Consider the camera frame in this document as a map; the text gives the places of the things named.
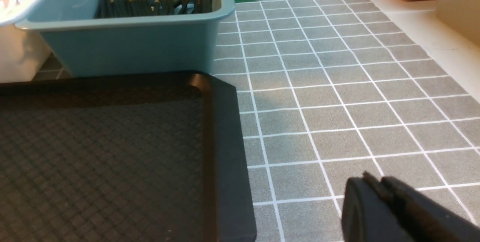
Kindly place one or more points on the black chopsticks bundle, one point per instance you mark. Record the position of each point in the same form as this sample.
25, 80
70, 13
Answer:
144, 8

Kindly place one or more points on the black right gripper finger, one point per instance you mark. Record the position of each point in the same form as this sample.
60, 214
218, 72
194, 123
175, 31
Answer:
389, 210

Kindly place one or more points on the grey checkered table mat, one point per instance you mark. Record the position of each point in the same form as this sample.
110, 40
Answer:
329, 89

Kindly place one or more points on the black serving tray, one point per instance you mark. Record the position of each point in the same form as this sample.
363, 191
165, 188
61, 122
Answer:
133, 158

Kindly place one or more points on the white spoon bin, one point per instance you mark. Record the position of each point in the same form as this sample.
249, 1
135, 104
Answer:
22, 53

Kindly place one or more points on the blue-grey chopstick bin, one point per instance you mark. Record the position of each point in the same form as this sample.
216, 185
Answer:
89, 47

